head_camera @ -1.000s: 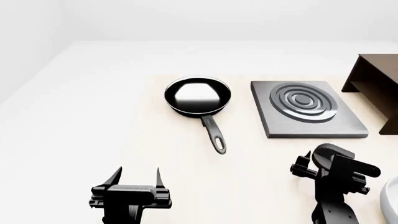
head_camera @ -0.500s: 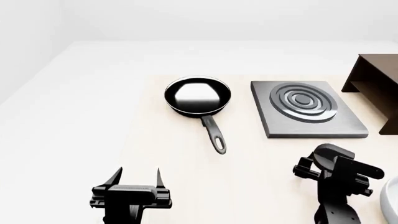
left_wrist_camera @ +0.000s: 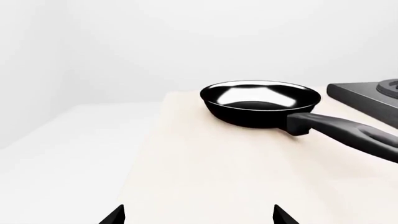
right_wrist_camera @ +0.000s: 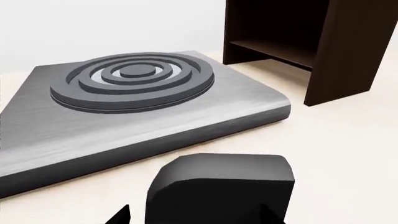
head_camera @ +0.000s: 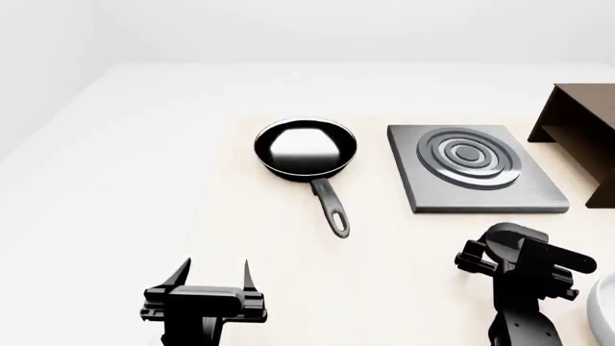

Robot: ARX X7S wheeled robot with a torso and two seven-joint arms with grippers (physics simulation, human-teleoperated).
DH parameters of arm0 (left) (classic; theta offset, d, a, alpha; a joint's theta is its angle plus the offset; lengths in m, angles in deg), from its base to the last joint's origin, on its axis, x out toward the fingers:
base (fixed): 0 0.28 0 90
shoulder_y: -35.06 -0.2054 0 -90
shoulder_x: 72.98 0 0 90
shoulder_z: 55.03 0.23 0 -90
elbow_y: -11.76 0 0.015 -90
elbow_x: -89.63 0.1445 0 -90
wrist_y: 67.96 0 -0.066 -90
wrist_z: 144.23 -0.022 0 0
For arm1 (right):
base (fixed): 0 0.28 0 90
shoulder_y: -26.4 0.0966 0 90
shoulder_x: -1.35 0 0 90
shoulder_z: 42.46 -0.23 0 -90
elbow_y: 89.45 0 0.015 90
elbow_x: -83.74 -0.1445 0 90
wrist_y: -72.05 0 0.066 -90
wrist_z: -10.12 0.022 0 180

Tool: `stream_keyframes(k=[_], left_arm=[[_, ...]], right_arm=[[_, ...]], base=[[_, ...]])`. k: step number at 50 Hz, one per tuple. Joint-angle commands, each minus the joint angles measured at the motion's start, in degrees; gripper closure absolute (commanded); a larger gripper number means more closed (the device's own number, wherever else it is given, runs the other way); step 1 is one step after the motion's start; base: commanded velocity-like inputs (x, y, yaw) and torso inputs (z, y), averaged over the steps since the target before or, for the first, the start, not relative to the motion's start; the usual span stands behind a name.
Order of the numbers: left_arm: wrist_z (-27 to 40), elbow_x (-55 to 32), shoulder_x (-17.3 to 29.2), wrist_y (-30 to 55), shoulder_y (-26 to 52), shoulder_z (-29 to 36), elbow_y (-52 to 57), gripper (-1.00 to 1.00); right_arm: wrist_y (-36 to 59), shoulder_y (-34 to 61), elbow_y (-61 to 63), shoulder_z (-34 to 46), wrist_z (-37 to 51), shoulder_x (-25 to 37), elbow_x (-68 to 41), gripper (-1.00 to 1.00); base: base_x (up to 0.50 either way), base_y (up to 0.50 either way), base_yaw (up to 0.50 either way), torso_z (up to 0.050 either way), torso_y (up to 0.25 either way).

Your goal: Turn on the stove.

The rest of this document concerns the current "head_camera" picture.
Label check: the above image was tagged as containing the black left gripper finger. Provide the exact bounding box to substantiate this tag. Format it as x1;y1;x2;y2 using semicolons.
162;257;193;289
241;259;258;292

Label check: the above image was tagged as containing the grey single-burner stove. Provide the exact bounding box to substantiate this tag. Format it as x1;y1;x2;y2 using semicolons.
386;123;572;215

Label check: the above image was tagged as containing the white round bowl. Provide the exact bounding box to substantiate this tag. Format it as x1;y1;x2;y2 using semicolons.
586;271;615;346

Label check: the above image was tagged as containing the black frying pan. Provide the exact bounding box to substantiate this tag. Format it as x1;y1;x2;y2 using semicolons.
253;115;359;239

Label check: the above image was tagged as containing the dark brown wooden shelf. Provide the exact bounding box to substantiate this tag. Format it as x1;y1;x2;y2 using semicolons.
526;83;615;210

